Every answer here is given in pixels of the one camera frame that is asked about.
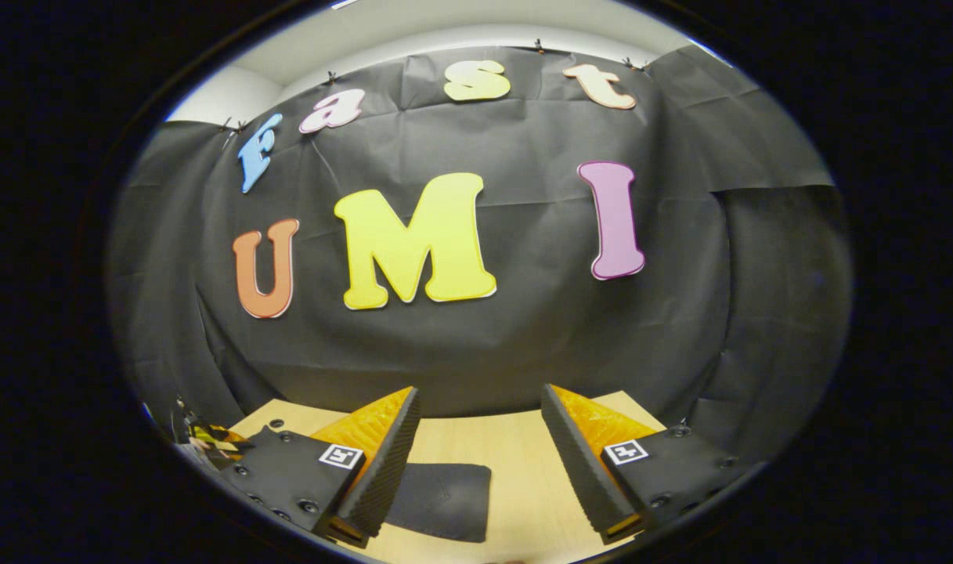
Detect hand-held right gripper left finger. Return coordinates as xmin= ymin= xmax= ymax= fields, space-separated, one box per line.
xmin=219 ymin=385 xmax=422 ymax=549

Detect dark grey jeans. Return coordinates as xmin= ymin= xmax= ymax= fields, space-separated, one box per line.
xmin=385 ymin=462 xmax=493 ymax=544

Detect black backdrop cloth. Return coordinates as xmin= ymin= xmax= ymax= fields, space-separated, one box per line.
xmin=104 ymin=39 xmax=853 ymax=463

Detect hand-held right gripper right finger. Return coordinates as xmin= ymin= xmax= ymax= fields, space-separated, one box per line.
xmin=540 ymin=383 xmax=767 ymax=546

